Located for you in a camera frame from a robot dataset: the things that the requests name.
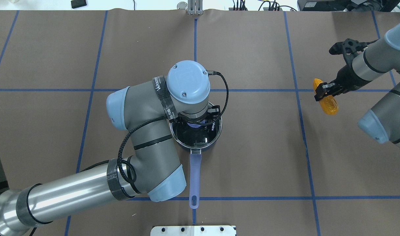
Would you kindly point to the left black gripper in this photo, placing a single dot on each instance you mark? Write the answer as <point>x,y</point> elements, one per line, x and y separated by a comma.
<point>198,142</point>

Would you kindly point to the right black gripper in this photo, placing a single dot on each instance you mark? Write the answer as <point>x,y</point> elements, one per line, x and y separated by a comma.
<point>345,76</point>

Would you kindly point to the yellow corn cob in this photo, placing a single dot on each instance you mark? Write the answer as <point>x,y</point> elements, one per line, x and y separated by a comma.
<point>328,104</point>

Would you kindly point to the glass pot lid blue knob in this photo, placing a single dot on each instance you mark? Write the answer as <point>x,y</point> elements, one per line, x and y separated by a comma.
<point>196,138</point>

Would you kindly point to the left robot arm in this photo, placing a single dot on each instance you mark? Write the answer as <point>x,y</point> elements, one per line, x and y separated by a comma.
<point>147,161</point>

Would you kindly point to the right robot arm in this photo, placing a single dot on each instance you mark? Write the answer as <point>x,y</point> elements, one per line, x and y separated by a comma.
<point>366,62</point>

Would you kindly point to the black monitor base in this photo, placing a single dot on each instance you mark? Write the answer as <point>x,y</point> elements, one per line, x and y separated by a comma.
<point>347,5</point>

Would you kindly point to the small metal cylinder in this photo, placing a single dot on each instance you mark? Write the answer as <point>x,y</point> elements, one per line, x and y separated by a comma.
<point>182,5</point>

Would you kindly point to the small black box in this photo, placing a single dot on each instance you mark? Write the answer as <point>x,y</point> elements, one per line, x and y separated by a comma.
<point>75,4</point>

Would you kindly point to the dark blue saucepan with handle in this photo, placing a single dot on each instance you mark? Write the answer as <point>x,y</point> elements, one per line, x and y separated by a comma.
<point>195,157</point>

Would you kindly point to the aluminium frame post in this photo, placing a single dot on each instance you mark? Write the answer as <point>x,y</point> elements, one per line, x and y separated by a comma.
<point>195,7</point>

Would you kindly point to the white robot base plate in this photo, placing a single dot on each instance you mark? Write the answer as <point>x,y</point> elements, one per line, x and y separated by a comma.
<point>194,230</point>

